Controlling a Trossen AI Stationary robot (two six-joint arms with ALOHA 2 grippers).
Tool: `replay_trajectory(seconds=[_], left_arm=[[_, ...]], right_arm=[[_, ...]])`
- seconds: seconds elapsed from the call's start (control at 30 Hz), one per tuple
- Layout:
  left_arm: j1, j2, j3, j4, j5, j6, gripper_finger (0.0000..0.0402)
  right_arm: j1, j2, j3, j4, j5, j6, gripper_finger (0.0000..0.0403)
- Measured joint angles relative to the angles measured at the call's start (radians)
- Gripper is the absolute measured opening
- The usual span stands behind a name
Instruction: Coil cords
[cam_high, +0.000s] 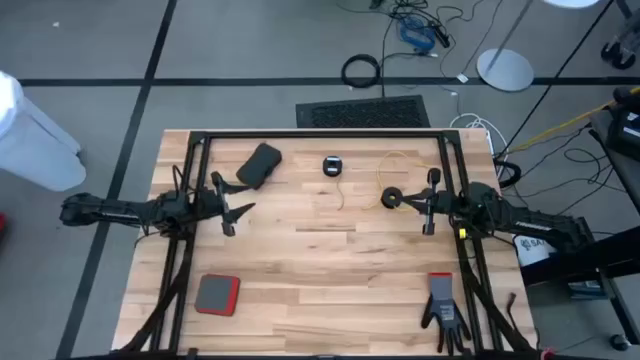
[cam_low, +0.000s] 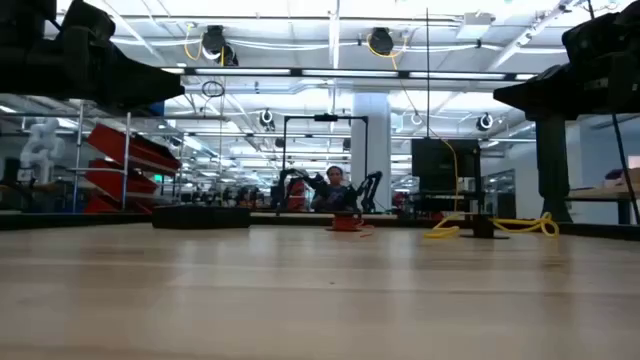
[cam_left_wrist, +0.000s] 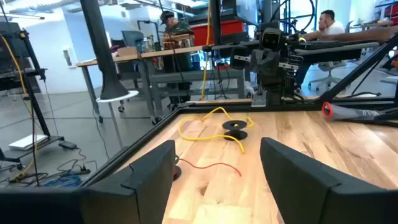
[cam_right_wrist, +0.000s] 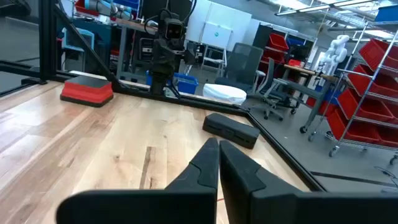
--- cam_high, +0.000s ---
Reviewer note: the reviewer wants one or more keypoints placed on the black soft pouch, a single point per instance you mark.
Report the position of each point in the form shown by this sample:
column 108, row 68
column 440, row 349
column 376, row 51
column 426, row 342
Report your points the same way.
column 260, row 162

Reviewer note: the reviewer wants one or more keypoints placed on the black spool with white labels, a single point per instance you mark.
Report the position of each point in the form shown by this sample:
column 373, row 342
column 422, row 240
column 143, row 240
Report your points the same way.
column 332, row 167

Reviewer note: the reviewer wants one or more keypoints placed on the white printed box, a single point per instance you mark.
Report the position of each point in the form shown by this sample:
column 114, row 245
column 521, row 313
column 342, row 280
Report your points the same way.
column 530, row 247

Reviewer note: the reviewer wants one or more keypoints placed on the white round stand base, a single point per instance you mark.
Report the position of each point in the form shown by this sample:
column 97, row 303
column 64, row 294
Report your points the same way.
column 505, row 70

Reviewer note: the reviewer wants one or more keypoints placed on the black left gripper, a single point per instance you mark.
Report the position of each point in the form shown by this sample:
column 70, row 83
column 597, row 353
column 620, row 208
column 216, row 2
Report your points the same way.
column 210, row 202

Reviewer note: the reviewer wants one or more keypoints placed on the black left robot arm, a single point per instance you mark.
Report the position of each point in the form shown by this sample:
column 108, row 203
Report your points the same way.
column 125, row 210

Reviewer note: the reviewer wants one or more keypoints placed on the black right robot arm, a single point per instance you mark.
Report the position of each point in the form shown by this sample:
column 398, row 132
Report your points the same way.
column 525, row 222

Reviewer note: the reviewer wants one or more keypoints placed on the white bagged bin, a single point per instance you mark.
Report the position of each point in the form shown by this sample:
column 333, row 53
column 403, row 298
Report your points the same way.
column 35, row 145

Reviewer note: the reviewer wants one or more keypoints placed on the dark side table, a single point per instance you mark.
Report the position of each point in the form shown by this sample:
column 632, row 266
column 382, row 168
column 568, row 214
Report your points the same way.
column 625, row 190

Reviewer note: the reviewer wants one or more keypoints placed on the red-rimmed grey square pad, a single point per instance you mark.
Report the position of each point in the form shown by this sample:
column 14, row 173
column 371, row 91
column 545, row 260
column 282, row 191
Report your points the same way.
column 217, row 295

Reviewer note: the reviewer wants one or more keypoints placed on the black power strip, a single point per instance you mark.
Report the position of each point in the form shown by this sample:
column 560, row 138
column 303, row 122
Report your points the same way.
column 442, row 36

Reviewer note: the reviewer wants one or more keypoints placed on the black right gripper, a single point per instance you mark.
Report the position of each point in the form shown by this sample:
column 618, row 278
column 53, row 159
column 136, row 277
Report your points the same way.
column 442, row 202

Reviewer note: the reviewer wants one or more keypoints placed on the black device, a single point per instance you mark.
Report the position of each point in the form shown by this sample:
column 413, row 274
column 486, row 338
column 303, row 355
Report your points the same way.
column 627, row 132

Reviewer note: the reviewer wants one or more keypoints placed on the grey and black work glove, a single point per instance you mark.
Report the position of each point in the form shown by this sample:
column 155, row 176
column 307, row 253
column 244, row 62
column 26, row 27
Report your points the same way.
column 442, row 310

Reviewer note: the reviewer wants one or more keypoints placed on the black perforated floor grate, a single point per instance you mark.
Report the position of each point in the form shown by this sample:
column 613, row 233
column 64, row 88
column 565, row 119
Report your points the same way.
column 367, row 112

